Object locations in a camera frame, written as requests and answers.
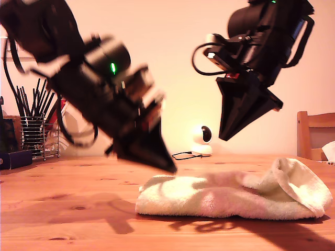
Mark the white round security camera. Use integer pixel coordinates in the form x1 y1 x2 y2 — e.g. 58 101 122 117
190 124 214 157

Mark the cream pink striped tea towel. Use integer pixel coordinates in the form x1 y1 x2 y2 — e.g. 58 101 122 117
135 157 333 220

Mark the metal wire utensil holder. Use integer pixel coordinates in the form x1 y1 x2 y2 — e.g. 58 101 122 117
19 115 61 161

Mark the dark printed carton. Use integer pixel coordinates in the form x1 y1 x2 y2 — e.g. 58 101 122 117
0 117 20 154

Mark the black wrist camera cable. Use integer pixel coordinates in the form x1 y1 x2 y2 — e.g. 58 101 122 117
192 43 228 76

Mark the thin black chopstick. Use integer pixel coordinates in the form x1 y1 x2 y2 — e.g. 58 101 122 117
36 80 48 118
22 86 32 118
12 86 26 118
30 78 41 118
40 90 52 117
42 93 55 119

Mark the red black chopstick packet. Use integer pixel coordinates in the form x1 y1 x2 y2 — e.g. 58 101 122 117
46 98 68 125

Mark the dark blue box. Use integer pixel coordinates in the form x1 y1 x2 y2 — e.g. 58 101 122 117
0 151 34 171

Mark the wooden chair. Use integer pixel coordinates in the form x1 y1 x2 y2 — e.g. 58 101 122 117
297 111 335 162

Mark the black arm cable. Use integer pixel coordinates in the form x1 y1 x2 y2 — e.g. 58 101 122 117
2 36 99 147
282 15 315 67

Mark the thin black power cable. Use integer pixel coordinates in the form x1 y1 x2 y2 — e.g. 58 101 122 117
172 151 204 161

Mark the brown cardboard box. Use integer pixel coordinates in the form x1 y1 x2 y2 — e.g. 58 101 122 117
310 148 328 162

